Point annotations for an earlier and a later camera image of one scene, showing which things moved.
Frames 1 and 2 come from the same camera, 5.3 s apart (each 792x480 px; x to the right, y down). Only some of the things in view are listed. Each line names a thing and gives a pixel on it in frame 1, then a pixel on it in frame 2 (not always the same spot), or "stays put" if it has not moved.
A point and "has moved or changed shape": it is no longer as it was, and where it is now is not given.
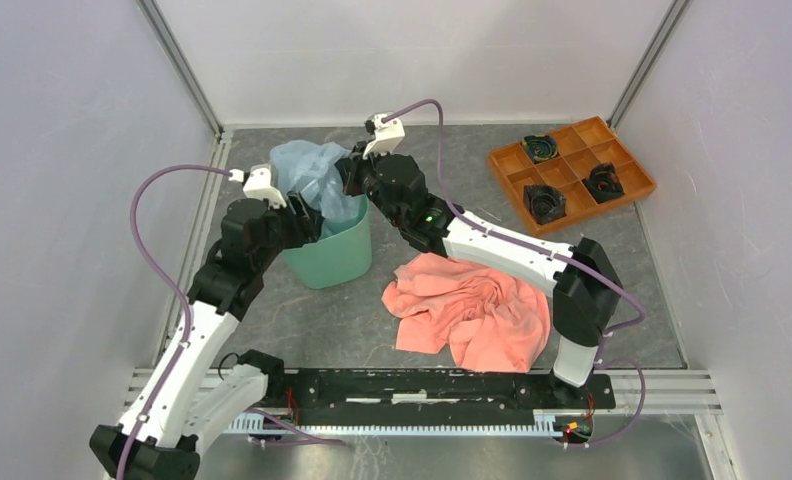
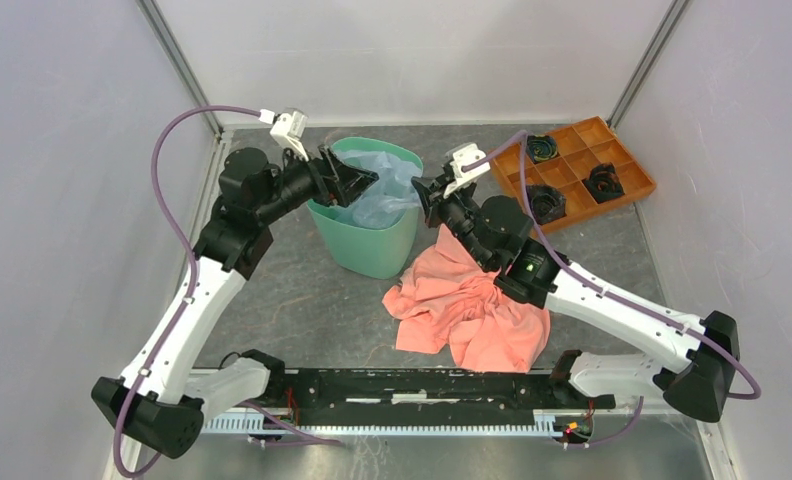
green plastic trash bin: (342, 253) to (380, 252)
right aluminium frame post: (647, 63) stays put
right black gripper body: (362, 177) to (458, 211)
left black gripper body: (286, 232) to (302, 183)
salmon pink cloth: (489, 320) stays put
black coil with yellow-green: (540, 146) stays put
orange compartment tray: (561, 178) stays put
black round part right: (604, 183) stays put
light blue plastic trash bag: (313, 167) has moved or changed shape
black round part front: (544, 202) stays put
